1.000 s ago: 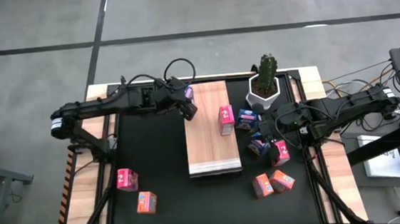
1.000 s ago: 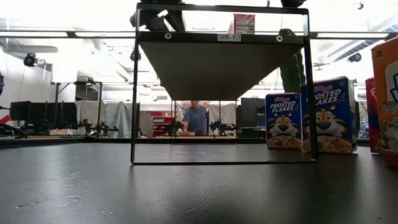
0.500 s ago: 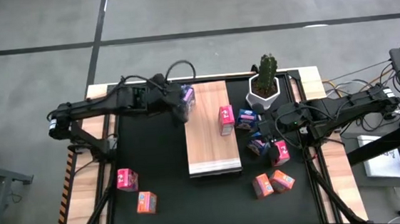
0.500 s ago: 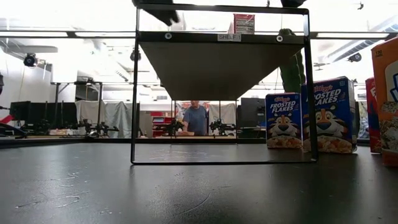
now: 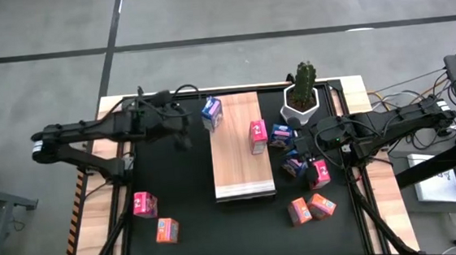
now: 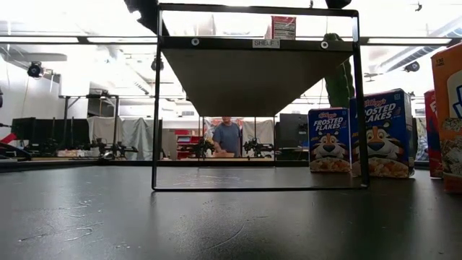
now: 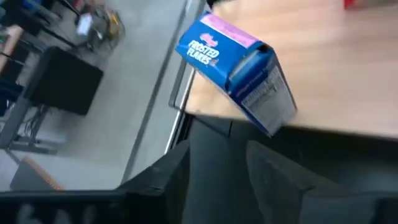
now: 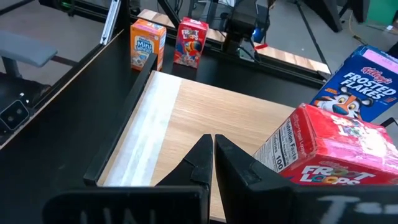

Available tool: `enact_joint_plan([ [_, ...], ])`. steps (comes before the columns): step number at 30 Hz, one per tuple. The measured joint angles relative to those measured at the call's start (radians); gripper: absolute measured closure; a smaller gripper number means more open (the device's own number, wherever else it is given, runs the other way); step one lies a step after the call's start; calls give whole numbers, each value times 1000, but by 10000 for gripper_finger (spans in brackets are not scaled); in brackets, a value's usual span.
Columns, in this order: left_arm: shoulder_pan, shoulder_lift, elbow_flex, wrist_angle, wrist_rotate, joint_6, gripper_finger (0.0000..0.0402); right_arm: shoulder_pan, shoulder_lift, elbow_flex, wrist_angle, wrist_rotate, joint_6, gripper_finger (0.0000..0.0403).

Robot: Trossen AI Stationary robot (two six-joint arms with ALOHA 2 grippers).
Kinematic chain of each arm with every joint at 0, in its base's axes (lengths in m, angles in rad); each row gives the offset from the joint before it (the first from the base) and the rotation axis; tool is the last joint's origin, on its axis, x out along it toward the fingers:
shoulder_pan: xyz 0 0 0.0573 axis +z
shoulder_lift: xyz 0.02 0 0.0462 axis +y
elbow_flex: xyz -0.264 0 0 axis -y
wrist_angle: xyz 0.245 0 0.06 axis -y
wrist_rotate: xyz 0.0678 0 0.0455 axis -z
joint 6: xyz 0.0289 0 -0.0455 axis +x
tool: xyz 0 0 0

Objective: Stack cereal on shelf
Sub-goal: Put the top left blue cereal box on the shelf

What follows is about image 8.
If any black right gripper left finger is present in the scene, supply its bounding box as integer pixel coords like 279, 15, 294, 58
42, 133, 215, 224

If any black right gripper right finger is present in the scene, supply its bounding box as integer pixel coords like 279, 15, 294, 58
214, 133, 398, 224

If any red Froot Loops cereal box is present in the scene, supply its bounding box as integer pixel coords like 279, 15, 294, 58
173, 17, 210, 69
252, 103, 398, 187

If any orange Mini-Wheats cereal box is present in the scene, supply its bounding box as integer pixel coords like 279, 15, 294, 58
129, 17, 167, 72

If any blue Frosted Flakes cereal box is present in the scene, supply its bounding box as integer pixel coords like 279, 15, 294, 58
310, 45, 398, 123

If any black-framed wooden shelf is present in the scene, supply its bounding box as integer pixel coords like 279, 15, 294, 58
83, 52, 296, 223

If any grey chair armrest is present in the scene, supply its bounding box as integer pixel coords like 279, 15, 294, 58
0, 29, 59, 78

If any green board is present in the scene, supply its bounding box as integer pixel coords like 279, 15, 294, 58
366, 0, 398, 26

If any black table-level camera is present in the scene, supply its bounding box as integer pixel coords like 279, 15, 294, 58
0, 98, 31, 131

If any silver aluminium frame post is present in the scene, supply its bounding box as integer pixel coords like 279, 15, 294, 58
99, 0, 122, 46

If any black table frame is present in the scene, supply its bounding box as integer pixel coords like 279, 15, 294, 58
37, 0, 332, 88

